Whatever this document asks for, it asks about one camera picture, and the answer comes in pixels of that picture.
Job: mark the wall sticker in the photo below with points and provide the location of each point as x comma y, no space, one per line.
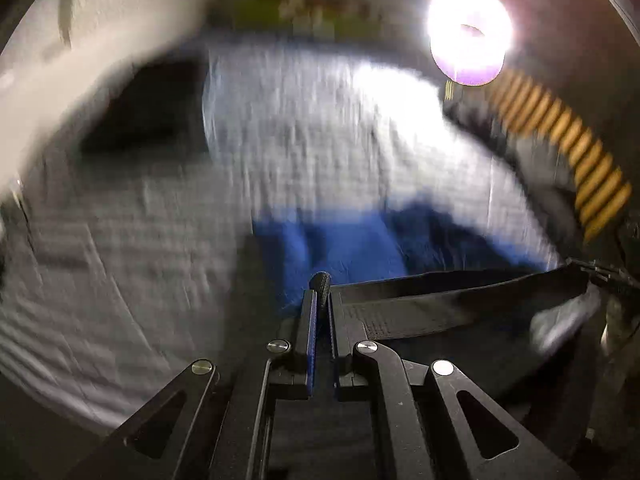
320,5

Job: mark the black garment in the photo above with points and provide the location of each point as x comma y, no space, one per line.
450,310

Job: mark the white cloth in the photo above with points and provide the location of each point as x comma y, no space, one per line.
565,320

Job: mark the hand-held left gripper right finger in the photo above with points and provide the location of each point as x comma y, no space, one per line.
334,345

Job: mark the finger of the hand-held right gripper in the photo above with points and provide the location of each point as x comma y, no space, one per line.
520,155

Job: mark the blue cloth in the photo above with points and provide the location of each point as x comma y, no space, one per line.
340,250

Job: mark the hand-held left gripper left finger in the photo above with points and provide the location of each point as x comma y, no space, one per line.
311,345

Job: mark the white pillow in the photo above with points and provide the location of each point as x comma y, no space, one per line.
90,55

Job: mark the grey striped bed sheet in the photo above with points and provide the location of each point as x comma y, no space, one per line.
300,135

